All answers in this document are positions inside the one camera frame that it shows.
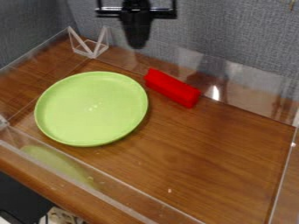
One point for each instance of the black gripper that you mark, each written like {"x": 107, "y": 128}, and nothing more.
{"x": 136, "y": 33}

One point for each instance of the green round plate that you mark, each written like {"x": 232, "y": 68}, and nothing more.
{"x": 90, "y": 108}

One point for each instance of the white power strip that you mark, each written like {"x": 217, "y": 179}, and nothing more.
{"x": 58, "y": 216}

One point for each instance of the clear acrylic corner bracket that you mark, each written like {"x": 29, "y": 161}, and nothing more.
{"x": 85, "y": 47}

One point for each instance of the clear acrylic enclosure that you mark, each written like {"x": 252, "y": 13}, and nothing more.
{"x": 215, "y": 164}

